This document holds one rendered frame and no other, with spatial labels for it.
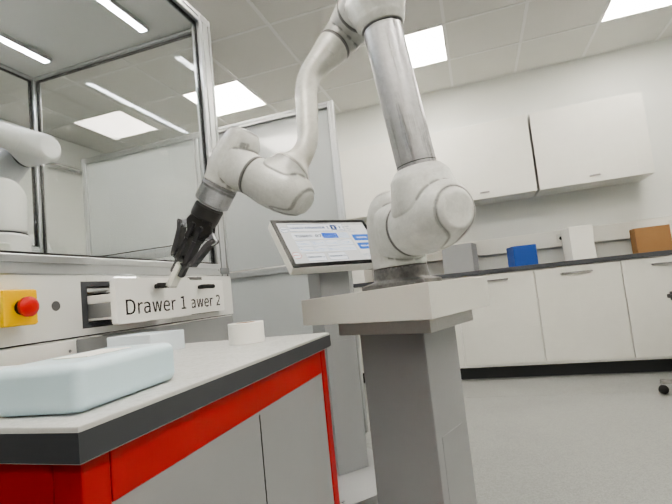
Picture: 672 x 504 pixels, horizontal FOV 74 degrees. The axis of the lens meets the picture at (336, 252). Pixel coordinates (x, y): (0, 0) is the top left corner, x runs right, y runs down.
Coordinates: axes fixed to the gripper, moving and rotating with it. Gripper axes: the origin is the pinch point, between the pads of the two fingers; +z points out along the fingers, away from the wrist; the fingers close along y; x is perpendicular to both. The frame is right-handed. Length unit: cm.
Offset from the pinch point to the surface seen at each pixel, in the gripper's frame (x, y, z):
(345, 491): -81, -62, 66
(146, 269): -8.1, 15.1, 6.4
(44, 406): 69, -40, -8
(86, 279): 12.8, 13.7, 8.9
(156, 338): 27.5, -20.3, 2.9
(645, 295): -292, -179, -83
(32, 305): 33.0, 4.3, 9.5
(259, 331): 19.8, -35.3, -6.6
